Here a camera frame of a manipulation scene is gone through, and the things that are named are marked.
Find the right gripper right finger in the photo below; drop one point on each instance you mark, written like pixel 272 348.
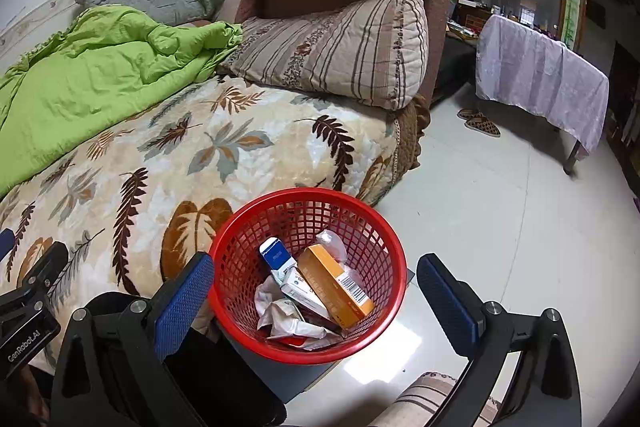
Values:
pixel 543 390

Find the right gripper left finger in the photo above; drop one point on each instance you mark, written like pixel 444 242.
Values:
pixel 133 361

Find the orange ointment box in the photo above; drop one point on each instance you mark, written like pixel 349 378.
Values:
pixel 346 301

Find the red torn wrapper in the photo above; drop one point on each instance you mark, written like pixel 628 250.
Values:
pixel 299 342

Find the leaf pattern beige blanket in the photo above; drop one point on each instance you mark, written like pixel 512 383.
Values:
pixel 220 167

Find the crumpled white paper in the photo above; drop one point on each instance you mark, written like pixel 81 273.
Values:
pixel 279 316

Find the white medicine box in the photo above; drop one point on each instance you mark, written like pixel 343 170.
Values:
pixel 284 270

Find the red plastic basket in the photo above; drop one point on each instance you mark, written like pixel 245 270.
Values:
pixel 345 251

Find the green quilt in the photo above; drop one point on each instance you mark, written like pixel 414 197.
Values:
pixel 111 63

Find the brown patterned slipper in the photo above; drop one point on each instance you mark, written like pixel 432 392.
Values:
pixel 475 120

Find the purple cloth covered table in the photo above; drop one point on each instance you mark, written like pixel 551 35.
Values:
pixel 518 66

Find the striped beige pillow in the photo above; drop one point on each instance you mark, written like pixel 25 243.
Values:
pixel 374 51

